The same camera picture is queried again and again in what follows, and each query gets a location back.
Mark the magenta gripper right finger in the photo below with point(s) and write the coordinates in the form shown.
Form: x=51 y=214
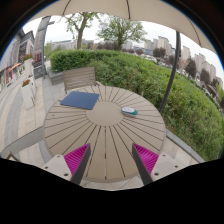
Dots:
x=152 y=166

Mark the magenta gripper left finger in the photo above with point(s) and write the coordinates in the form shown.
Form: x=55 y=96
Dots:
x=71 y=166

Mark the white and teal computer mouse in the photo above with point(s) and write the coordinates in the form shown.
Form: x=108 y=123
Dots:
x=129 y=110

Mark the round slatted patio table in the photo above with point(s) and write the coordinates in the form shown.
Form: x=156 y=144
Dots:
x=109 y=132

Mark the green hedge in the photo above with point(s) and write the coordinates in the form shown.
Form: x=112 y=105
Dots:
x=188 y=112

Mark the beige slatted chair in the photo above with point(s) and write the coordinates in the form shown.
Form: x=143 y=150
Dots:
x=79 y=77

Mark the white planter box with flowers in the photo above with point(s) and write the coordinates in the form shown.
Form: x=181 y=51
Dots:
x=28 y=94

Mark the tall sign pillar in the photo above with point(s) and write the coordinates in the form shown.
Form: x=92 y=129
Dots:
x=39 y=46

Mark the right tree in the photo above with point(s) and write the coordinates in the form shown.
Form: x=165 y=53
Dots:
x=120 y=30

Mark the tree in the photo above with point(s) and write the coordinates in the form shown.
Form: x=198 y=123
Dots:
x=120 y=30
x=78 y=22

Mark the left tree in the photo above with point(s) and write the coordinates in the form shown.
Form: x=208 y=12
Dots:
x=78 y=22

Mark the beige patio umbrella canopy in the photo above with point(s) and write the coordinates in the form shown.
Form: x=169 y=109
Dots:
x=156 y=11

